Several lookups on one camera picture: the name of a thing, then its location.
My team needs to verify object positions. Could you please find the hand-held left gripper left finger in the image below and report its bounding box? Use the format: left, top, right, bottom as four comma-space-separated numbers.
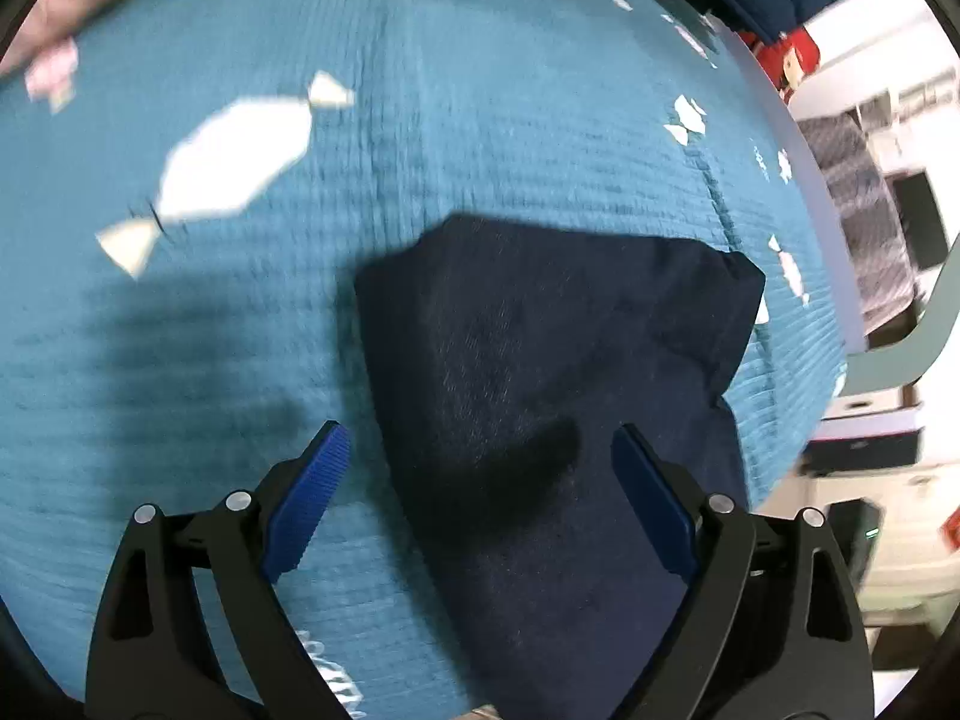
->
84, 420, 353, 720

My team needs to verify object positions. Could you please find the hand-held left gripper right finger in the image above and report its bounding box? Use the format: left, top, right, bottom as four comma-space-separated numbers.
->
611, 424, 877, 720

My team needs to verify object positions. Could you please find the dark denim jacket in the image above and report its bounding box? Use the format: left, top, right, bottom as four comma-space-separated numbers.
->
354, 214, 767, 720

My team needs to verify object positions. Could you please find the flat black and white box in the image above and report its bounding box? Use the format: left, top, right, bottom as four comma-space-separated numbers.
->
799, 405, 923, 475

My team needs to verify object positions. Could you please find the table with pink printed cloth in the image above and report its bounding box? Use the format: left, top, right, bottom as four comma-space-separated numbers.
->
799, 114, 916, 335

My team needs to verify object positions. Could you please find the teal candy print bed sheet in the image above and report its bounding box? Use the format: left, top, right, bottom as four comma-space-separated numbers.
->
0, 0, 848, 720

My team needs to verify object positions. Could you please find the red cartoon bag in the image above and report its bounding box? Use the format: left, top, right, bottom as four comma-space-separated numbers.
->
739, 26, 822, 102

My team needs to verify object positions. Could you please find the mint green bunk bed frame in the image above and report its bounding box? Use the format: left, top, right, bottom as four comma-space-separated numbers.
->
705, 15, 960, 398

